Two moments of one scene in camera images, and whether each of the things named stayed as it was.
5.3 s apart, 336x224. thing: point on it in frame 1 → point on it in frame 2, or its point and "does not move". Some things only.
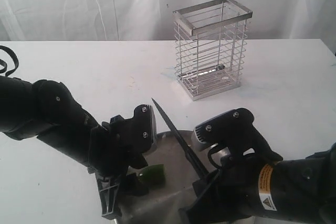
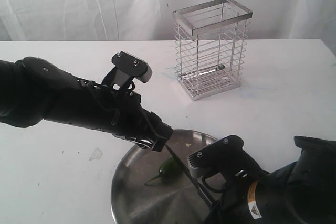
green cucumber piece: [154, 176] → [169, 172]
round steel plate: [162, 205] does not move
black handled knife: [197, 163] → [200, 187]
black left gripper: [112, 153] → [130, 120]
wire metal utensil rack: [210, 42] does not move
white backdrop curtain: [139, 6] does not move
